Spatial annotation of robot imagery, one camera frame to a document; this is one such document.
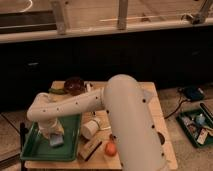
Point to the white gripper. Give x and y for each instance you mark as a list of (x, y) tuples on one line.
[(52, 126)]

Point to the blue sponge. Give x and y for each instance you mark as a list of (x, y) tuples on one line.
[(56, 140)]

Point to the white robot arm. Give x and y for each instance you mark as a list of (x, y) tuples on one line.
[(137, 140)]

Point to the green plastic tray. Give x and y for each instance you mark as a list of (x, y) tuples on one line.
[(37, 148)]

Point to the white cylindrical cup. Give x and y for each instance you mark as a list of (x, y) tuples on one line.
[(89, 129)]

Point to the green vegetable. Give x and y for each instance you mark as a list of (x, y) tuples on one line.
[(56, 91)]

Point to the wooden block eraser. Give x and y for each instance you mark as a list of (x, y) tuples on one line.
[(89, 148)]

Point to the metal spoon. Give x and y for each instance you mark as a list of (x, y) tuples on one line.
[(105, 128)]

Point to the dark grape bunch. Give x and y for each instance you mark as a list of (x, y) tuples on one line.
[(111, 137)]

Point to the orange fruit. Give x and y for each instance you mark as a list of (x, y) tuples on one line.
[(110, 149)]

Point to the green storage bin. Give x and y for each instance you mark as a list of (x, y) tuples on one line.
[(197, 125)]

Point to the black power adapter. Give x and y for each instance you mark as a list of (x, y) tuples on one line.
[(193, 93)]

